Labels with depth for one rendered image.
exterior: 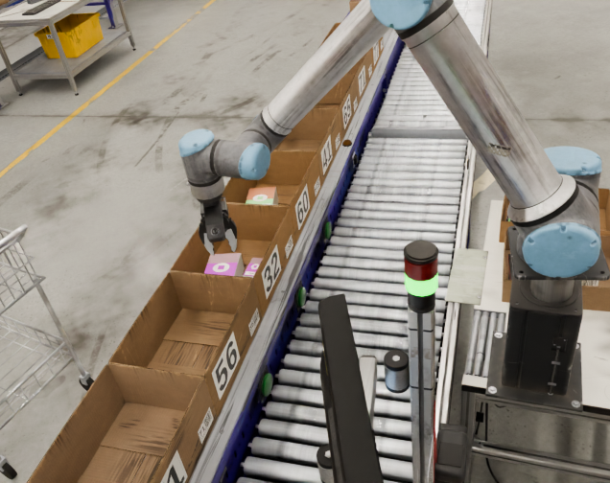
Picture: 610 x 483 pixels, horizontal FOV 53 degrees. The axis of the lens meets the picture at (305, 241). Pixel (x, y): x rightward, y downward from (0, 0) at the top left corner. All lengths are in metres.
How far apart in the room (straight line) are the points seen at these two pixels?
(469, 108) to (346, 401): 0.63
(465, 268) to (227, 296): 0.88
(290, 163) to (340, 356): 1.69
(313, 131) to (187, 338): 1.31
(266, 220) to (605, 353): 1.19
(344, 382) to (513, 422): 1.96
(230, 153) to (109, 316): 2.24
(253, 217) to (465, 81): 1.21
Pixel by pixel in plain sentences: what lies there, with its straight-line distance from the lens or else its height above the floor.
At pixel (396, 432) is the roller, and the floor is 0.74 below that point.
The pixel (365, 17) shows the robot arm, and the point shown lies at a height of 1.82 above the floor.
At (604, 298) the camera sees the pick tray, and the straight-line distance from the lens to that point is 2.18.
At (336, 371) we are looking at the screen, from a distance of 0.91.
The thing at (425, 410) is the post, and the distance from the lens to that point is 1.16.
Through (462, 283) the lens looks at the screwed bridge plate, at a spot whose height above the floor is 0.75.
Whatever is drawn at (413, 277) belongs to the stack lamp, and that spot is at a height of 1.63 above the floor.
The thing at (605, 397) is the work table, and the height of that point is 0.75.
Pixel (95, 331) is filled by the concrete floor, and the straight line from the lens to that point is 3.55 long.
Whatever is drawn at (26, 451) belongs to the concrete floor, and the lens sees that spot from 3.16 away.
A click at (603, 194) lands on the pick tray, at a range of 2.64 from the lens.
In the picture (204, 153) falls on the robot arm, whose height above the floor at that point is 1.55.
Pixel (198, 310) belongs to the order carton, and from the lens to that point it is 2.07.
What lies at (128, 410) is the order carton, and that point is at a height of 0.89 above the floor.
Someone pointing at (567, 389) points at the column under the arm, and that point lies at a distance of 1.92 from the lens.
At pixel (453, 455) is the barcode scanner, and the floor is 1.09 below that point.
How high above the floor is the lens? 2.23
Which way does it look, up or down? 37 degrees down
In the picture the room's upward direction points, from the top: 9 degrees counter-clockwise
